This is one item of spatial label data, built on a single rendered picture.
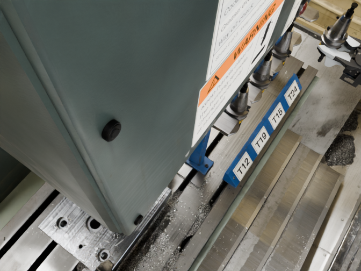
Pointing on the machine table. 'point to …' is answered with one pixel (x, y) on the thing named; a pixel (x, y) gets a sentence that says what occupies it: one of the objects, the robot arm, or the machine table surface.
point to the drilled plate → (127, 245)
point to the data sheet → (232, 27)
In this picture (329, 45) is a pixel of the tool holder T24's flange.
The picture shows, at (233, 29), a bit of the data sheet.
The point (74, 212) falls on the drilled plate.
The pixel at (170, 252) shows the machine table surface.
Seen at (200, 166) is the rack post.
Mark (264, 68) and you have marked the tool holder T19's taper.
